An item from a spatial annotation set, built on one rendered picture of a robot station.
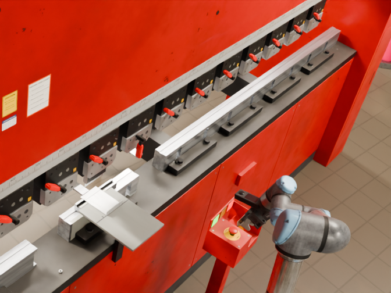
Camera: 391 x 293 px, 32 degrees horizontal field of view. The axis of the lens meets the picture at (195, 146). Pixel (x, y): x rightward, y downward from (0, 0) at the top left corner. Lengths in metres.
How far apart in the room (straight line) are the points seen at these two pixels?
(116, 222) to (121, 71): 0.60
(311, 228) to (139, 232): 0.68
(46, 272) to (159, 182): 0.66
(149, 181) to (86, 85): 0.88
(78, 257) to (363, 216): 2.32
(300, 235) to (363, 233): 2.21
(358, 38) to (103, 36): 2.39
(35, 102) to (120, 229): 0.73
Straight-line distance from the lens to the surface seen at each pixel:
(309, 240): 2.16
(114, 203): 2.60
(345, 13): 4.20
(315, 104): 4.01
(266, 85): 3.50
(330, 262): 4.08
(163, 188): 2.88
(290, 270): 2.23
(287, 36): 3.39
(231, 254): 2.90
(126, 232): 2.51
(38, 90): 1.95
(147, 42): 2.28
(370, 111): 5.40
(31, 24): 1.80
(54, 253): 2.58
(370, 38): 4.18
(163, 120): 2.65
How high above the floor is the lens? 2.84
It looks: 39 degrees down
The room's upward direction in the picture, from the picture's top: 14 degrees clockwise
